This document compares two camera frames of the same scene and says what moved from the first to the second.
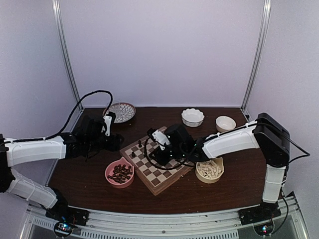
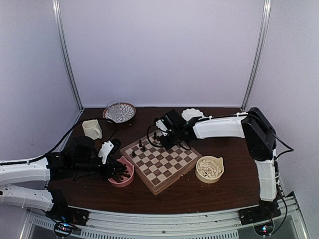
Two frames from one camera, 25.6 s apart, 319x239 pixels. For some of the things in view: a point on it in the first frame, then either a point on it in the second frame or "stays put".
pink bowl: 119,173 stays put
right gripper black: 160,159 → 167,145
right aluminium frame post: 267,10 stays put
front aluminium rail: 290,223 stays put
